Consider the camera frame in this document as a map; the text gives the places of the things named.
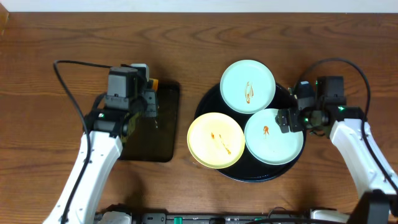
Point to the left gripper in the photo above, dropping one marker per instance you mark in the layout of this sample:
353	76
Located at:
150	99

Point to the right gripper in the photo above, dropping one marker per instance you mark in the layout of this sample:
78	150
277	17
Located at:
293	116

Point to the orange green sponge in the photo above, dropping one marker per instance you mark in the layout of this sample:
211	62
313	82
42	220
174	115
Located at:
153	84

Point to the light blue plate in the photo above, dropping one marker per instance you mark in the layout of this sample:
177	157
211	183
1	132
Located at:
247	86
267	143

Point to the light blue plate top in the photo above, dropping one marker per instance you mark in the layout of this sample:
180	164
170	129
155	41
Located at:
247	86

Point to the yellow plate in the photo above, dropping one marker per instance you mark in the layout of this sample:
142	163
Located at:
215	140

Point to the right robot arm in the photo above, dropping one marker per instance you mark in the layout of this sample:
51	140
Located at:
323	108

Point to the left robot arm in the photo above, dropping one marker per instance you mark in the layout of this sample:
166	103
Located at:
112	119

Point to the black rectangular tray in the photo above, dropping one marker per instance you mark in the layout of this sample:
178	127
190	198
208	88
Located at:
154	138

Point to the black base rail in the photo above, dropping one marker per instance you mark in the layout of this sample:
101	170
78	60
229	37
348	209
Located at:
162	218

